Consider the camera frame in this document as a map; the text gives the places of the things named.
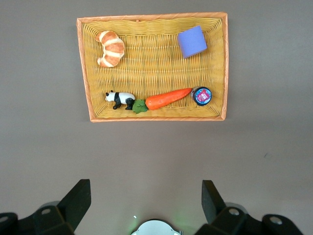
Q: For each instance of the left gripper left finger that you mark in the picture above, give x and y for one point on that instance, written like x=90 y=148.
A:
x=73 y=205

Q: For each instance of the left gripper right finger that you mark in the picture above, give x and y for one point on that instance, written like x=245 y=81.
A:
x=215 y=210

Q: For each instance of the yellow wicker basket orange rim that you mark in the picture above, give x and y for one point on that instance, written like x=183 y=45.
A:
x=154 y=73

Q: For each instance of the small jar with black lid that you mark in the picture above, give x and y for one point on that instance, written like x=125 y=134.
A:
x=202 y=96

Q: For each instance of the toy panda figurine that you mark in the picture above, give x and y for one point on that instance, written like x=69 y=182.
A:
x=122 y=98

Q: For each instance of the toy carrot with green leaf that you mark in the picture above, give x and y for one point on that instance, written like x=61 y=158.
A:
x=163 y=99

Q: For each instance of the toy croissant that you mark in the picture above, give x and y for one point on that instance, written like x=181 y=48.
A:
x=112 y=49

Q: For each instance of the purple cylinder block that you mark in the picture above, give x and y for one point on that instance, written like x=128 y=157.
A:
x=192 y=42

